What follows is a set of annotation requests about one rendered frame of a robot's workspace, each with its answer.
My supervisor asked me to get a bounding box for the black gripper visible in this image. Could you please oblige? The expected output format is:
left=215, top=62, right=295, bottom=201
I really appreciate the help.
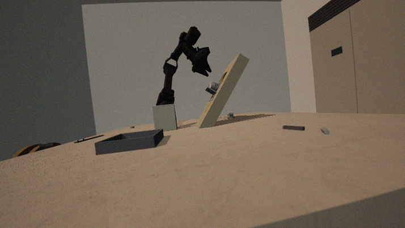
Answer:
left=186, top=48, right=212, bottom=77

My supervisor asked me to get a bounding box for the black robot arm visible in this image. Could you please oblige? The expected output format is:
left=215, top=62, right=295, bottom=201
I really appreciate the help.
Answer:
left=156, top=26, right=201, bottom=105

